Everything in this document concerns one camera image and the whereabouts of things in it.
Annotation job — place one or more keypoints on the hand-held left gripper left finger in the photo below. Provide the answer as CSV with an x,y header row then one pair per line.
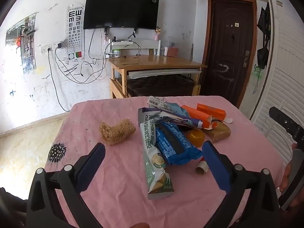
x,y
91,168

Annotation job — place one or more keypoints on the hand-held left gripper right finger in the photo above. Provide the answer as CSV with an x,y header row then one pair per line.
x,y
217,166

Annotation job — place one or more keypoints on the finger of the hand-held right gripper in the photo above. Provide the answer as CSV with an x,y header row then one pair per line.
x,y
286,123

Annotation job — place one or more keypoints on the small cardboard tube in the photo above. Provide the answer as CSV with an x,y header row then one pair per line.
x,y
201,168

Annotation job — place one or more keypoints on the tan loofah sponge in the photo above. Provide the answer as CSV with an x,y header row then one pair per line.
x,y
116,131

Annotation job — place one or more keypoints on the blue snack packet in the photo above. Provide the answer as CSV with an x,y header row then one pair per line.
x,y
173,144

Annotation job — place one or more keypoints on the orange carton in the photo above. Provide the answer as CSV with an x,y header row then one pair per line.
x,y
194,114
211,111

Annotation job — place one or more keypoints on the green white milk powder packet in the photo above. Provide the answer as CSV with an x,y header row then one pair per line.
x,y
154,161

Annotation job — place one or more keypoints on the purple white foil packet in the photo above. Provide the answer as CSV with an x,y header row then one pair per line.
x,y
152,114

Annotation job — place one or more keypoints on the white barcode wrapper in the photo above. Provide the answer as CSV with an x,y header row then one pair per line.
x,y
156,102

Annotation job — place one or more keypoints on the pink tablecloth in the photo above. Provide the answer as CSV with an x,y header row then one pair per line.
x,y
114,171

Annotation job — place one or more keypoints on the white louvered closet door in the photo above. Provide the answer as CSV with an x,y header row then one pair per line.
x,y
285,64

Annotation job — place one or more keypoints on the small black hanging bag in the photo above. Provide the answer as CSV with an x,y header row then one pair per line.
x,y
262,58

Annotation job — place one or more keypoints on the person's dark clothing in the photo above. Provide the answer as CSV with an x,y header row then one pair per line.
x,y
9,204

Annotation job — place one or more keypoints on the dark brown door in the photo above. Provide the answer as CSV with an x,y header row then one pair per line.
x,y
228,52

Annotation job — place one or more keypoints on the dark tufted bench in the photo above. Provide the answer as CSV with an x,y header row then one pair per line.
x,y
159,85

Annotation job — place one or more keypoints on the large black hanging bag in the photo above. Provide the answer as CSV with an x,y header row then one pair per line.
x,y
264,21

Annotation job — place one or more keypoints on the green white jar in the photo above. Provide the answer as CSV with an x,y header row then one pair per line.
x,y
116,53

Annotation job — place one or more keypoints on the wooden desk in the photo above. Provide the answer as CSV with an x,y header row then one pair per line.
x,y
161,60

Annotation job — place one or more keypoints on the pink box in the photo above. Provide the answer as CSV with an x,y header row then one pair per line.
x,y
173,52

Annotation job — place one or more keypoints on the white cup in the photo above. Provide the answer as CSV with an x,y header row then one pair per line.
x,y
165,51

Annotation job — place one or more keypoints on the black plug charger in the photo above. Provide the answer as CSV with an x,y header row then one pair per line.
x,y
59,45

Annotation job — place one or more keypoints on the white router box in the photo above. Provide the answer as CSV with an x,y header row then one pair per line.
x,y
122,42

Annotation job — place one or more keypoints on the eye test chart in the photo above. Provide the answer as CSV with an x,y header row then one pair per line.
x,y
74,28

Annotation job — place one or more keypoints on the pink flower vase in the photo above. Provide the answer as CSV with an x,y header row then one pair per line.
x,y
157,36

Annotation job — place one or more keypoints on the white wall socket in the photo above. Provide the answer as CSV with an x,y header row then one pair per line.
x,y
50,45
43,49

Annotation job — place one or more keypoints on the wall poster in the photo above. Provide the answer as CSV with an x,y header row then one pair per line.
x,y
26,52

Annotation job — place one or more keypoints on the black wall television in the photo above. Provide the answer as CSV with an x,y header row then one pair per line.
x,y
121,9

